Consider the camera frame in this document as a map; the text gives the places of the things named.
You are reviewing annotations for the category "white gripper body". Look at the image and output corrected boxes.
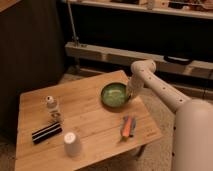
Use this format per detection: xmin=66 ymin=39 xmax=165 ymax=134
xmin=126 ymin=75 xmax=144 ymax=99

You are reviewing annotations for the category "green ceramic bowl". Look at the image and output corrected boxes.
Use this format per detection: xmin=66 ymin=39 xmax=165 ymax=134
xmin=101 ymin=82 xmax=130 ymax=108

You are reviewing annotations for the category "orange blue toy tool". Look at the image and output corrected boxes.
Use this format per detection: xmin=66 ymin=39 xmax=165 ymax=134
xmin=120 ymin=116 xmax=136 ymax=141

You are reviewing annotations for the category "small clear plastic bottle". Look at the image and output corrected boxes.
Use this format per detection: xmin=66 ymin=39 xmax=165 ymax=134
xmin=45 ymin=96 xmax=62 ymax=123

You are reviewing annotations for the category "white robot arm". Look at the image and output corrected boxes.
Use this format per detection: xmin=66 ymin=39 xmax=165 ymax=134
xmin=127 ymin=60 xmax=213 ymax=171

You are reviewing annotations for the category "long wooden shelf beam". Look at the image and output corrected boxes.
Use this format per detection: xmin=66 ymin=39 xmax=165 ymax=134
xmin=65 ymin=42 xmax=213 ymax=80

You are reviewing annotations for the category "metal stand pole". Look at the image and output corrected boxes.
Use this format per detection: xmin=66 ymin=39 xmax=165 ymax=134
xmin=66 ymin=0 xmax=83 ymax=47

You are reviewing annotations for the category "wooden folding table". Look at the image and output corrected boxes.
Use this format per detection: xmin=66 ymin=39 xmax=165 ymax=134
xmin=15 ymin=70 xmax=162 ymax=171

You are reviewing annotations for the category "white upside-down cup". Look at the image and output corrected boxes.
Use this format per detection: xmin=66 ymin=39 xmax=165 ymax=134
xmin=64 ymin=132 xmax=81 ymax=157

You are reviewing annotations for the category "upper wooden shelf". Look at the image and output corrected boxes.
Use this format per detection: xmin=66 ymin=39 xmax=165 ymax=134
xmin=61 ymin=0 xmax=213 ymax=20

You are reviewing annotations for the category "black white striped case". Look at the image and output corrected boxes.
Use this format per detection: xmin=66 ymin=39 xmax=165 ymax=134
xmin=32 ymin=122 xmax=62 ymax=144

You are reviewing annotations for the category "black handle on shelf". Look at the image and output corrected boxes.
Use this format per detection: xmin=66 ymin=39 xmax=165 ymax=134
xmin=163 ymin=55 xmax=193 ymax=65

